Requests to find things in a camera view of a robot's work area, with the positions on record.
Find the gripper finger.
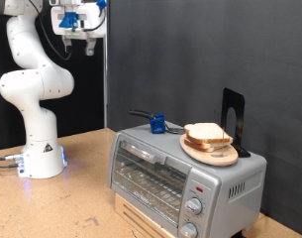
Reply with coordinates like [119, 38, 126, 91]
[61, 35, 73, 54]
[84, 38, 97, 57]

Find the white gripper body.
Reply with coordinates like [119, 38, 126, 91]
[50, 4, 108, 41]

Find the metal spatula with blue block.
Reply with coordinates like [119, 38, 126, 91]
[126, 109, 185, 136]

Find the glass oven door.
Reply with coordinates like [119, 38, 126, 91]
[109, 133, 193, 229]

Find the silver toaster oven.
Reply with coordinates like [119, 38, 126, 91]
[107, 120, 267, 238]

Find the metal oven rack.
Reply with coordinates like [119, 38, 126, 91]
[115, 162, 188, 219]

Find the silver oven knob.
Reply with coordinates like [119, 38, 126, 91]
[179, 222, 199, 238]
[184, 196, 204, 216]

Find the vertical metal pole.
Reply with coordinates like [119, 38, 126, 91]
[102, 31, 109, 129]

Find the black metal bookend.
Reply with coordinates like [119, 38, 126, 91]
[220, 87, 252, 159]

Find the thin metal pin on board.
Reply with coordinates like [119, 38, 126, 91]
[221, 127, 226, 157]

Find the round wooden board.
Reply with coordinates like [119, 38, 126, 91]
[179, 133, 240, 168]

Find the wooden crate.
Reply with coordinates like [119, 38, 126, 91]
[114, 192, 168, 238]

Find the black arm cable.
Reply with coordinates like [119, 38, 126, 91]
[27, 0, 107, 61]

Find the grey base cable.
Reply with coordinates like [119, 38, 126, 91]
[0, 163, 21, 170]
[0, 153, 25, 162]

